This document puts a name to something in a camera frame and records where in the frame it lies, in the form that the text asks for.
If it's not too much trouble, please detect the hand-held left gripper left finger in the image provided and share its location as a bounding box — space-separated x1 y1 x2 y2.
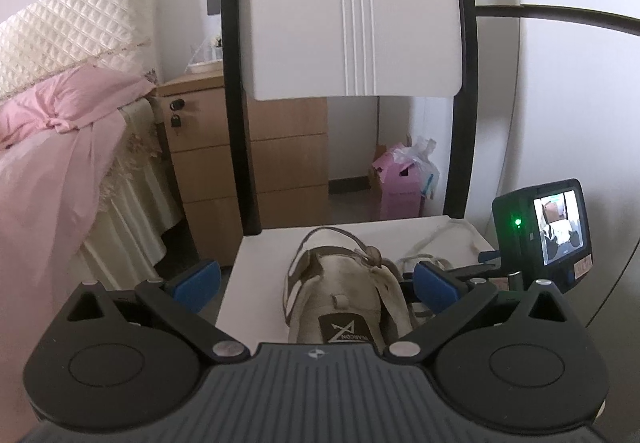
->
65 259 251 366

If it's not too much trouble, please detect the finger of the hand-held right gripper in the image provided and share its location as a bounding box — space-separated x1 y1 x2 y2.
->
441 248 507 281

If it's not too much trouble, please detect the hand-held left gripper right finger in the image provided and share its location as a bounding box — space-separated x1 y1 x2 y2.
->
382 260 573 366

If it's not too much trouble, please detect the white bed sheet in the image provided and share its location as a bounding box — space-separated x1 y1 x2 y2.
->
397 220 483 319

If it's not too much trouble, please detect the cream and brown sneaker shoe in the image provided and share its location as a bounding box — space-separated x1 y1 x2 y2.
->
284 225 426 358

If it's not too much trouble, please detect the cream pleated bed skirt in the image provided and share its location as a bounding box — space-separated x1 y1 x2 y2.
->
75 68 186 284

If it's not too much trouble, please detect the pink cardboard box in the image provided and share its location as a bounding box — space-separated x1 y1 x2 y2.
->
371 143 423 221

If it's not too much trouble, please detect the white plastic bag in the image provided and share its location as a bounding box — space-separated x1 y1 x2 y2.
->
392 137 441 199

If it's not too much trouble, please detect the wooden drawer cabinet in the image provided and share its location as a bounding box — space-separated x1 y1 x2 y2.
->
156 73 329 269

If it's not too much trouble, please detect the cream quilted headboard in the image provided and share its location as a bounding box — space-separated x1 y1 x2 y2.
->
0 0 156 99

